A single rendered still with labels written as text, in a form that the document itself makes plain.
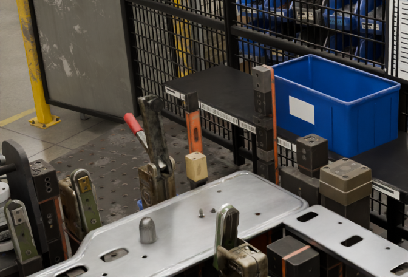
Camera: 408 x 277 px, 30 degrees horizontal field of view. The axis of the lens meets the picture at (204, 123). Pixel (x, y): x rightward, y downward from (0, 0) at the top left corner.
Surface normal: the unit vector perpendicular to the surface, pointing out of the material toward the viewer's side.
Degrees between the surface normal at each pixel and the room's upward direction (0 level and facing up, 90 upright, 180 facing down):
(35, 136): 0
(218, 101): 0
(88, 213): 78
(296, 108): 90
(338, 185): 88
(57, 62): 91
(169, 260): 0
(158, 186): 90
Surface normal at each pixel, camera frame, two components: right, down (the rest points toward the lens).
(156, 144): 0.56, 0.14
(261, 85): -0.81, 0.29
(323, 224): -0.07, -0.91
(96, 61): -0.61, 0.40
